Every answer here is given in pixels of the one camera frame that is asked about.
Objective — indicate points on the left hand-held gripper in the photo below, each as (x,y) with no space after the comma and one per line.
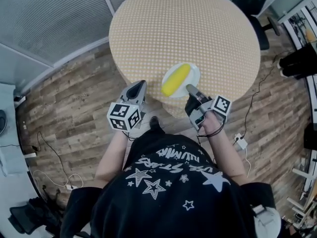
(122,116)

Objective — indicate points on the grey waist pouch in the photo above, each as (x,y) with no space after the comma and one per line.
(266,222)

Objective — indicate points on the round table with dotted cloth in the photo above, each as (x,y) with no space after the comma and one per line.
(173,33)

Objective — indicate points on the white desk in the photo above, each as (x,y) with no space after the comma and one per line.
(10,162)

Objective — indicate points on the black round device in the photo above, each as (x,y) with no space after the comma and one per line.
(3,123)

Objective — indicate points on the person's black trouser leg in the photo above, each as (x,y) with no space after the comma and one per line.
(154,135)

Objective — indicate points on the person's black star-print shirt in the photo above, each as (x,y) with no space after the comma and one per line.
(168,202)

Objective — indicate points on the black office chair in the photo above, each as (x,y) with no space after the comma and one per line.
(32,217)
(258,31)

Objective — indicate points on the white metal shelf rack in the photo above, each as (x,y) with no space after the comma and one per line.
(297,26)

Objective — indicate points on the white round plate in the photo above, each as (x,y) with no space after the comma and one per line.
(193,73)

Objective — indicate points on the person's right forearm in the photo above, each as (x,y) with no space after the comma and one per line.
(225,157)

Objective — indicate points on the black box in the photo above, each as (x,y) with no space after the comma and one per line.
(310,135)

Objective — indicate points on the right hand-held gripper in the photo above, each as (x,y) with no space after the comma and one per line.
(221,106)

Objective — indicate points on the person's black shoe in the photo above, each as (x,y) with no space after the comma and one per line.
(154,121)

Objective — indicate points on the white power strip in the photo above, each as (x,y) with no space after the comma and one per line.
(240,140)

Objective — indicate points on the small white power adapter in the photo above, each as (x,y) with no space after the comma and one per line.
(71,187)

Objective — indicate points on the white metal frame rack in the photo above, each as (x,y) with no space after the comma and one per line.
(305,177)

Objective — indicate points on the person's right hand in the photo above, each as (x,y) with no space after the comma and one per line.
(210,123)

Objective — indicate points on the person's left forearm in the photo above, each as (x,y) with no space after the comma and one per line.
(111,157)

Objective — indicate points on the yellow corn cob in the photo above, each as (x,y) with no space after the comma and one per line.
(175,79)

